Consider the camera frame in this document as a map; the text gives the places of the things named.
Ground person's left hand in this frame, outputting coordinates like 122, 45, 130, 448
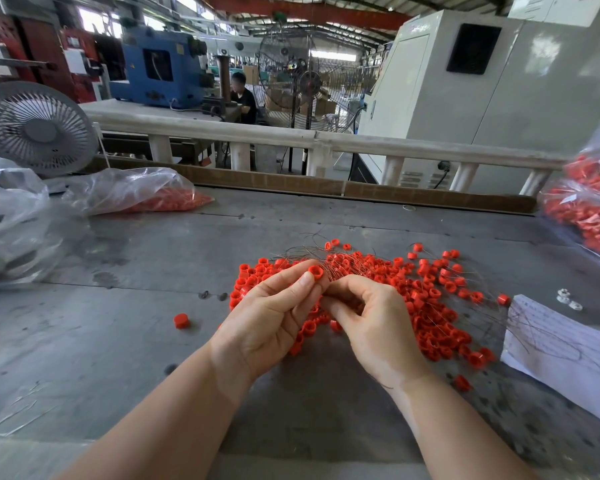
208, 259, 326, 384

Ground person's right hand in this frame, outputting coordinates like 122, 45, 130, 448
323, 275, 431, 388

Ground pile of red plastic rings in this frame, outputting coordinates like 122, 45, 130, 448
228, 239, 513, 393

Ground bundle of thin metal wires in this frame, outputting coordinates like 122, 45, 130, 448
275, 245, 396, 298

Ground person's left forearm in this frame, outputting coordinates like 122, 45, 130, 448
55, 345, 249, 480

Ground person's right forearm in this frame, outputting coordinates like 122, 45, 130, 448
388, 367, 538, 480

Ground brown wooden board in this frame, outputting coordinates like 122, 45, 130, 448
85, 157, 538, 215

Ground white paper sheet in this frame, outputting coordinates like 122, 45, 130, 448
500, 293, 600, 429

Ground clear bag with red pieces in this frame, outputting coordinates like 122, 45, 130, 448
62, 167, 213, 216

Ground white metal railing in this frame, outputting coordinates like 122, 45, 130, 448
80, 99, 571, 196

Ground large clear bag red pieces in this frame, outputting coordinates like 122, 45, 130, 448
538, 103, 600, 266

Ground blue industrial machine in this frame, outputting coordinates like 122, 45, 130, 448
110, 23, 213, 109

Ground crumpled clear plastic bag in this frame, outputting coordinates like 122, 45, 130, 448
0, 153, 63, 286

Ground large grey machine cabinet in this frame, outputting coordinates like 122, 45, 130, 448
358, 0, 600, 194

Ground white desk fan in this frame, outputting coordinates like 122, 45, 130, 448
0, 81, 99, 179

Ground red industrial machine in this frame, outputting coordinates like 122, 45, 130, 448
0, 15, 99, 101

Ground black pedestal fan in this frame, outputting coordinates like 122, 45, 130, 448
291, 67, 326, 176

